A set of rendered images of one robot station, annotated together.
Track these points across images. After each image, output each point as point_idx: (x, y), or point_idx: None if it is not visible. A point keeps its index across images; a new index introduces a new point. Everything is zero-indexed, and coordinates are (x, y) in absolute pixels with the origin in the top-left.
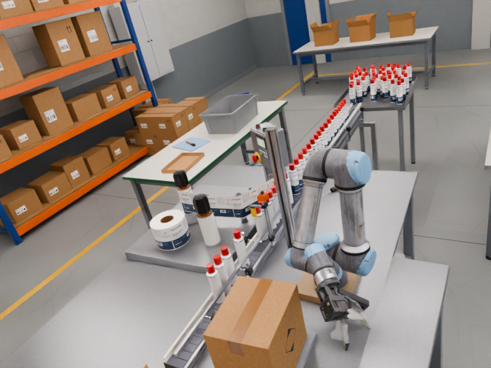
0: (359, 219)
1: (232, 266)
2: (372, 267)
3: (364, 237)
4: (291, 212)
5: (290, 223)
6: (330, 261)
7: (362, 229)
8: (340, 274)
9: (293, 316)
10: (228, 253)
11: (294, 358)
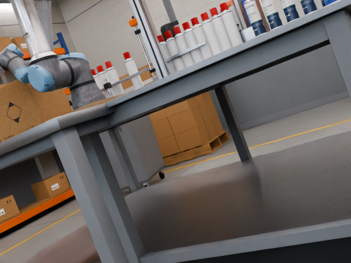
0: (20, 29)
1: (110, 80)
2: (41, 85)
3: (30, 50)
4: (152, 44)
5: (150, 55)
6: (4, 58)
7: (25, 40)
8: (16, 74)
9: (17, 97)
10: (107, 67)
11: (20, 130)
